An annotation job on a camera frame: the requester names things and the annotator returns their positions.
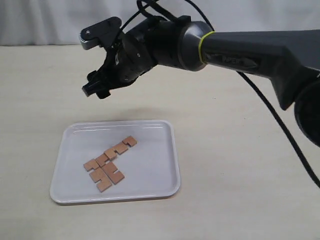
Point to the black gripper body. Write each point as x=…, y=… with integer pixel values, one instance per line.
x=154, y=41

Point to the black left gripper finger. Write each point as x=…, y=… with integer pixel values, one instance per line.
x=94, y=84

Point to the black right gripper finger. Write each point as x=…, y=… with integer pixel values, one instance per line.
x=103, y=93

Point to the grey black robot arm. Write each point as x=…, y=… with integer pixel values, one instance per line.
x=289, y=59

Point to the white rectangular plastic tray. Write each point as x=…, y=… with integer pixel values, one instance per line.
x=150, y=168

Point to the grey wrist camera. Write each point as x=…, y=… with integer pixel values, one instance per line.
x=100, y=34

